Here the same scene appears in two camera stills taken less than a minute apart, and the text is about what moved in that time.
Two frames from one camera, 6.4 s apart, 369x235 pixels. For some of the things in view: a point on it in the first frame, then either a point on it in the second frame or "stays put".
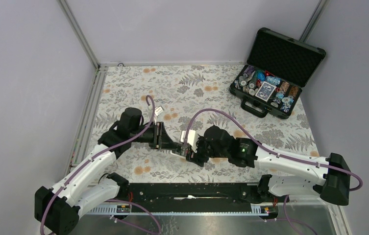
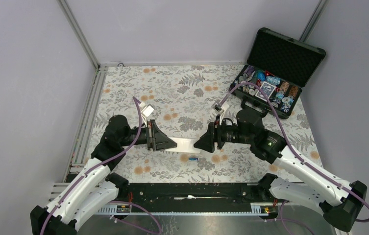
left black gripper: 161,140 stays put
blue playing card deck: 265,91 stays put
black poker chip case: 278,68 stays put
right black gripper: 193,157 -> 214,134
